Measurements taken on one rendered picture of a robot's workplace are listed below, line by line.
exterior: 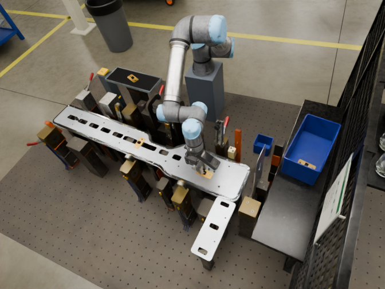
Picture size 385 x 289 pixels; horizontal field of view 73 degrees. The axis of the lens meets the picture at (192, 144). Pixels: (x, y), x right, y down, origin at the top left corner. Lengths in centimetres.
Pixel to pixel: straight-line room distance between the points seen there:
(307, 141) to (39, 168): 185
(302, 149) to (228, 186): 42
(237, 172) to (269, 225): 32
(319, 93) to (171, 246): 243
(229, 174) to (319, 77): 238
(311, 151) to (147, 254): 105
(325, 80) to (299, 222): 246
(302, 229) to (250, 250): 39
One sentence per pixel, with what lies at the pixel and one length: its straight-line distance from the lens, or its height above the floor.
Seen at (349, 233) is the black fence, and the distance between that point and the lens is 72.
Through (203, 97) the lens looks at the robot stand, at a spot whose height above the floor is 94.
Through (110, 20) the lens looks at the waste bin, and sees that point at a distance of 411.
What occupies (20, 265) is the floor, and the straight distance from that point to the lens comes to 287.
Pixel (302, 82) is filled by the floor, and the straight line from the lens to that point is 342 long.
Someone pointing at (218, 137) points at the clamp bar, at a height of 110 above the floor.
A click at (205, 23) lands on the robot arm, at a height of 161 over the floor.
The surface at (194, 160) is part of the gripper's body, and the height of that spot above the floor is 120.
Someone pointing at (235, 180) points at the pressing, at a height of 100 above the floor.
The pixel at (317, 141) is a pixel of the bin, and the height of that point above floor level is 103.
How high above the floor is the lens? 219
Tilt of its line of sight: 53 degrees down
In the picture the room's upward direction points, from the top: 13 degrees counter-clockwise
